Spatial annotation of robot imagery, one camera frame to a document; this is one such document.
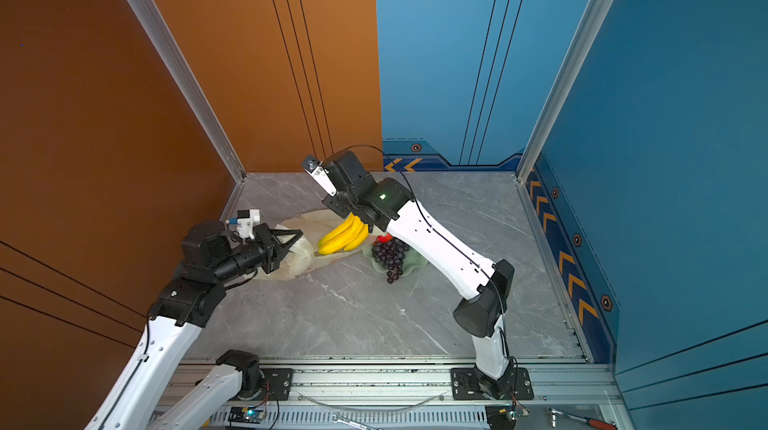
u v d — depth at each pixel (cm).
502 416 70
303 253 67
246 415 71
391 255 89
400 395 73
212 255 51
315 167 59
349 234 75
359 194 51
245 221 64
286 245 63
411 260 95
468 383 73
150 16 77
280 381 74
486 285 44
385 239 87
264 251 59
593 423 68
